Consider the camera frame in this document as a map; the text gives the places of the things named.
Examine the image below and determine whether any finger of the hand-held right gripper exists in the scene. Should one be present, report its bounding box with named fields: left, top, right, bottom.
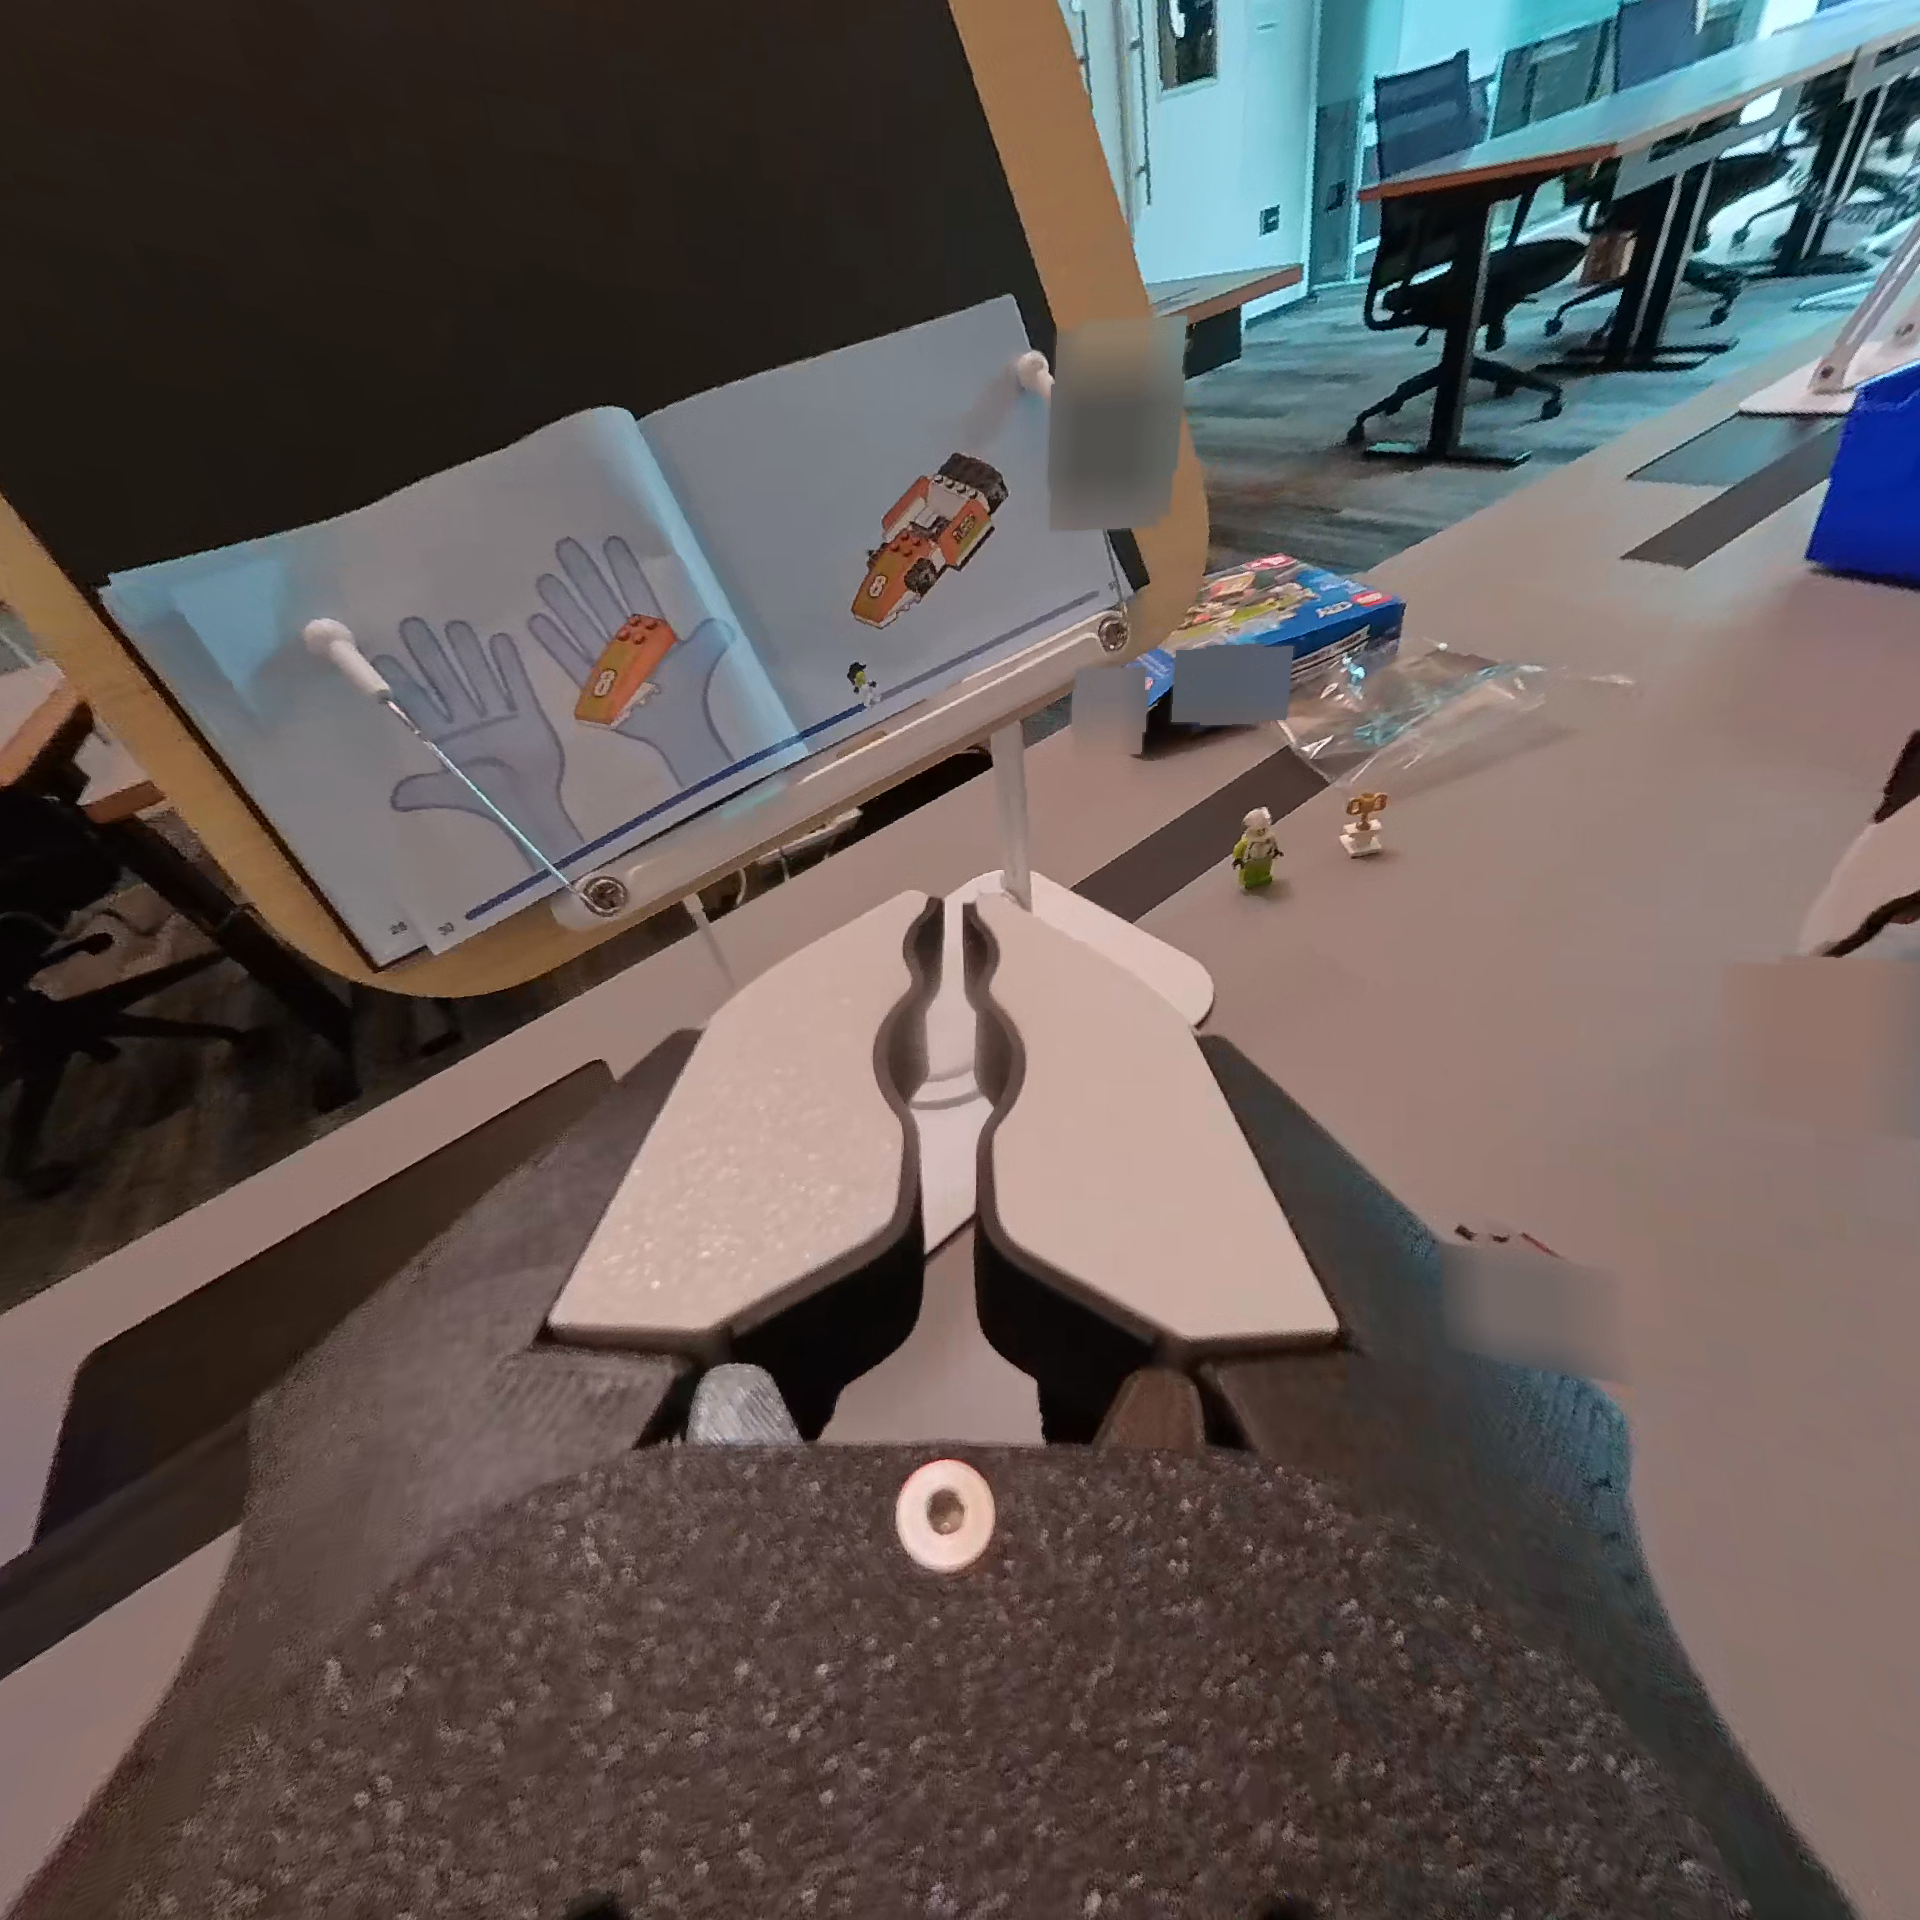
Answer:
left=1798, top=799, right=1920, bottom=963

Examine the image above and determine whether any clear plastic bag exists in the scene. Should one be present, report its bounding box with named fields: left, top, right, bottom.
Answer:
left=1275, top=642, right=1641, bottom=771

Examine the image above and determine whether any blue storage bin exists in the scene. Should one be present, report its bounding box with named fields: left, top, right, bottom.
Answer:
left=1803, top=362, right=1920, bottom=589

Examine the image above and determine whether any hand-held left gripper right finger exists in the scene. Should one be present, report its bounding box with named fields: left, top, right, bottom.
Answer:
left=966, top=892, right=1345, bottom=1405

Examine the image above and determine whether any instruction booklet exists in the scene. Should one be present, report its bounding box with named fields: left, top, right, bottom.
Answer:
left=101, top=293, right=1128, bottom=969

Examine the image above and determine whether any blue cardboard box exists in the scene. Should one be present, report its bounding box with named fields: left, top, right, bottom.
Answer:
left=1141, top=556, right=1408, bottom=730

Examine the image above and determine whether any white book stand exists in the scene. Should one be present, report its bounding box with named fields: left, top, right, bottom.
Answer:
left=302, top=350, right=1219, bottom=1262

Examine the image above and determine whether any black office chair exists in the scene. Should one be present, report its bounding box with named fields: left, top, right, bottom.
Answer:
left=1341, top=45, right=1595, bottom=457
left=0, top=774, right=367, bottom=1178
left=1590, top=0, right=1807, bottom=326

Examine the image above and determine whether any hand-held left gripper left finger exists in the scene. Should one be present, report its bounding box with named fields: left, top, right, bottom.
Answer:
left=546, top=892, right=936, bottom=1405

